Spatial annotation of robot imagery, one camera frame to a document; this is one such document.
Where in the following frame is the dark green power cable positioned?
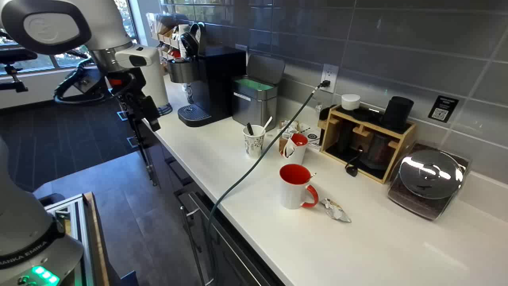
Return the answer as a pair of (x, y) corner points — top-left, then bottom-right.
(204, 80), (333, 286)

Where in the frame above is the small white cup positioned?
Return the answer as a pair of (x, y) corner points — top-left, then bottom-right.
(340, 93), (363, 114)

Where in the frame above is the black cylinder container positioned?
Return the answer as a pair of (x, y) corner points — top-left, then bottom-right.
(382, 96), (417, 134)

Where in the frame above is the small white mug red inside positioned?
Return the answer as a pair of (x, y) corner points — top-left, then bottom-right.
(279, 133), (310, 168)

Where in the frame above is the aluminium frame with wood board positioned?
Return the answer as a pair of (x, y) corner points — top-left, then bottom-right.
(44, 191), (112, 286)

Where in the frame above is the crumpled silver wrapper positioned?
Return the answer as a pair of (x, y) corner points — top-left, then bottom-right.
(318, 198), (353, 225)

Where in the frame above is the black coffee machine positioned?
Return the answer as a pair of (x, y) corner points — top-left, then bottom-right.
(167, 47), (248, 129)

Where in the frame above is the dark base cabinet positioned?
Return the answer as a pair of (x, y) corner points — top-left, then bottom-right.
(139, 120), (285, 286)

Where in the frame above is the large white mug red handle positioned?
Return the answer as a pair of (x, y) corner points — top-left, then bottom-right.
(279, 163), (321, 212)

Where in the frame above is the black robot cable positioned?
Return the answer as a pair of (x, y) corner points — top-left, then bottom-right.
(53, 50), (110, 106)

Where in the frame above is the small black pod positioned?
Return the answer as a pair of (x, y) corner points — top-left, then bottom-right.
(344, 158), (363, 179)

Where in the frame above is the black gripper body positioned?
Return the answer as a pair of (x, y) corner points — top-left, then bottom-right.
(106, 69), (163, 128)

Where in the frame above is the black wall sign QR code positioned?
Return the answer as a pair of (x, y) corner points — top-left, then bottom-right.
(428, 94), (461, 125)

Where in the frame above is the white wall power outlet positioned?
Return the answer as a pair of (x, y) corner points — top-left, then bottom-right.
(320, 64), (340, 94)

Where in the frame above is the white mug holding utensils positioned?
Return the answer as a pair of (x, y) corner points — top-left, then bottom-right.
(242, 125), (269, 160)

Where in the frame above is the black office chair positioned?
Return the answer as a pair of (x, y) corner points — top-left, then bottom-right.
(0, 47), (40, 96)

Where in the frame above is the wooden pod organizer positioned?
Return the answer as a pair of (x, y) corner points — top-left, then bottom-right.
(320, 104), (418, 185)

